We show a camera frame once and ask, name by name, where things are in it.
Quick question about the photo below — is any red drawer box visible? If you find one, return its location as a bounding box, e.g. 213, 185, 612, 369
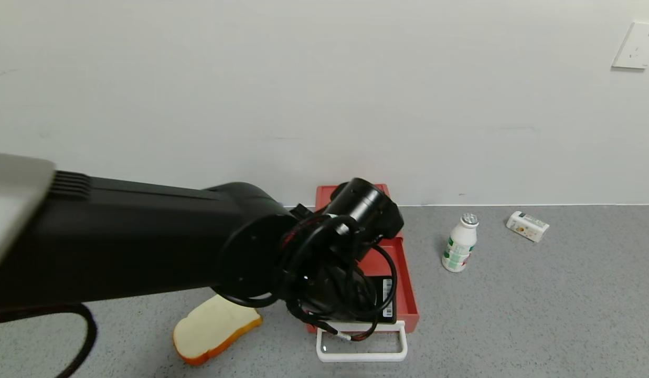
306, 236, 419, 363

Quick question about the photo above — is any white green yogurt bottle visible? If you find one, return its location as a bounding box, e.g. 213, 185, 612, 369
442, 213, 480, 272

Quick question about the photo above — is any white bread slice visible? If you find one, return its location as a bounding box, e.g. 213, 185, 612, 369
173, 294, 263, 366

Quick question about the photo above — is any small white carton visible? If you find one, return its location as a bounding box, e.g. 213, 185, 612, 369
506, 211, 549, 243

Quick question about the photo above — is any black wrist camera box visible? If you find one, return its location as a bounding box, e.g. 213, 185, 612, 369
374, 276, 397, 323

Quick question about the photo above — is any black wrist cable bundle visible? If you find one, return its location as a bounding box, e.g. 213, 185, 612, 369
214, 213, 398, 343

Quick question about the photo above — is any black hanging arm cable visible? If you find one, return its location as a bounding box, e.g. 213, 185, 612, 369
0, 302, 98, 378

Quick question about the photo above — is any white wall socket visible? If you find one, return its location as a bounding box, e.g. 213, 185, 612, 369
612, 21, 649, 70

